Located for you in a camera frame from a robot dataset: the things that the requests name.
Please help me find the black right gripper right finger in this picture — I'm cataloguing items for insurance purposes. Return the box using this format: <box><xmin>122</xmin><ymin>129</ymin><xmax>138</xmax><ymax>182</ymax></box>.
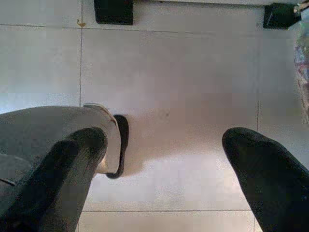
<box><xmin>221</xmin><ymin>127</ymin><xmax>309</xmax><ymax>232</ymax></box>

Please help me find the open fridge door with bins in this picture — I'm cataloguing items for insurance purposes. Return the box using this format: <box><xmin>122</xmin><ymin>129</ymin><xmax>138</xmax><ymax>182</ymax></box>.
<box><xmin>292</xmin><ymin>0</ymin><xmax>309</xmax><ymax>121</ymax></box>

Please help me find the black fridge foot block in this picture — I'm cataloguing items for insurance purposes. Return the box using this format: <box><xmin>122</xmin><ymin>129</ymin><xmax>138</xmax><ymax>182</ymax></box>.
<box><xmin>94</xmin><ymin>0</ymin><xmax>134</xmax><ymax>25</ymax></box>
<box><xmin>262</xmin><ymin>3</ymin><xmax>302</xmax><ymax>30</ymax></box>

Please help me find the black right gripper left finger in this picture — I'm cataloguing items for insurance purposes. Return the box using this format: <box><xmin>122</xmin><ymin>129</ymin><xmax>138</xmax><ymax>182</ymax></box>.
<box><xmin>0</xmin><ymin>126</ymin><xmax>109</xmax><ymax>232</ymax></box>

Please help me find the grey robot right leg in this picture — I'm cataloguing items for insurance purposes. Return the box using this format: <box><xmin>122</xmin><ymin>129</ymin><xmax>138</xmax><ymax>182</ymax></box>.
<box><xmin>0</xmin><ymin>103</ymin><xmax>121</xmax><ymax>184</ymax></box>

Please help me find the black robot right foot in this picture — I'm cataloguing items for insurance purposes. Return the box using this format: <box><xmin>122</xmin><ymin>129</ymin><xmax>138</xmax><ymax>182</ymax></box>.
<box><xmin>106</xmin><ymin>114</ymin><xmax>130</xmax><ymax>179</ymax></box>

